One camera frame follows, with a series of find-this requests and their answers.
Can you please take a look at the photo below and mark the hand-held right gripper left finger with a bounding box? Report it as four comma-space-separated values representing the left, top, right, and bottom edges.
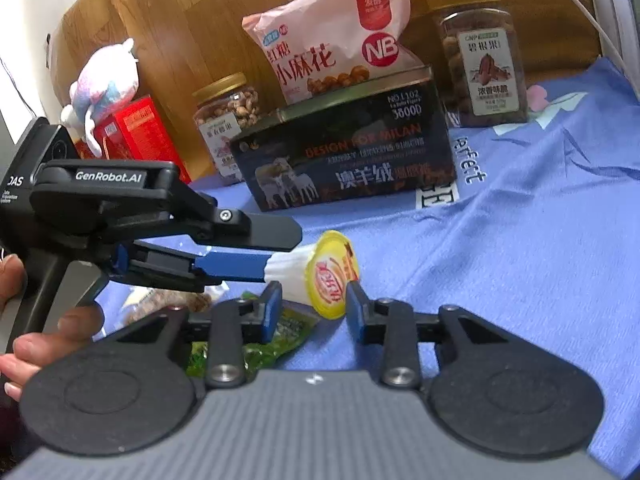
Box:
107, 281, 284, 390

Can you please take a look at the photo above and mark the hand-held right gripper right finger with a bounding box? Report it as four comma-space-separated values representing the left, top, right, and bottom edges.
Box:
345, 281, 506, 390

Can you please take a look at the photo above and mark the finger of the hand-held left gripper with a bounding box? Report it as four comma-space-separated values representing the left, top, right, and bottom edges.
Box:
134, 181, 304, 253
106, 240, 271, 294

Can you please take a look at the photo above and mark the green pickle snack packet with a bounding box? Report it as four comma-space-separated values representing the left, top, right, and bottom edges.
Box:
186, 291, 321, 377

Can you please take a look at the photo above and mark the yellow lid jelly cup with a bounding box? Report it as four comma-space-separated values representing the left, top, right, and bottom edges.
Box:
264, 230, 361, 321

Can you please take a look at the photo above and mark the dark tin box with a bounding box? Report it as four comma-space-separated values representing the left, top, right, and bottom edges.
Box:
231, 64, 457, 212

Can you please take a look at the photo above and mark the person's left hand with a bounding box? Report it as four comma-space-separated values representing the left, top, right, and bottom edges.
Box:
0, 254, 107, 397

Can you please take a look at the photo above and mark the red gift box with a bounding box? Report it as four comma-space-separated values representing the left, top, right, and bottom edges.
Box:
75, 96, 192, 184

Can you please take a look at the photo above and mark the clear brown snack packet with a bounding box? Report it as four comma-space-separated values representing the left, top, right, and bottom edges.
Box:
122, 287, 216, 328

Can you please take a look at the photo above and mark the pink white plush toy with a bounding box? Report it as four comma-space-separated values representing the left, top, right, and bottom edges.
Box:
61, 38, 140, 158

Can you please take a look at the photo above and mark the cashew jar gold lid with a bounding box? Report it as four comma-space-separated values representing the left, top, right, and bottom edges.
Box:
192, 72, 263, 183

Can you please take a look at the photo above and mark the blue printed cloth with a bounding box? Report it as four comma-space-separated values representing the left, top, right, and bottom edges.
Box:
95, 57, 640, 480

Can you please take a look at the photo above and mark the pink snack bag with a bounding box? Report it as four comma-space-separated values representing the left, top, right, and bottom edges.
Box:
241, 0, 426, 107

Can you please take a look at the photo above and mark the pecan jar gold lid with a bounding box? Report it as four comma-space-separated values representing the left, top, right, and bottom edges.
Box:
426, 0, 530, 128

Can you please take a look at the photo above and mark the white cable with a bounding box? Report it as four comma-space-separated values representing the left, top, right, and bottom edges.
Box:
537, 0, 626, 68

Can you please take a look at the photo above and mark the white window frame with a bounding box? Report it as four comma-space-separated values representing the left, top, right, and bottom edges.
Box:
582, 0, 640, 68

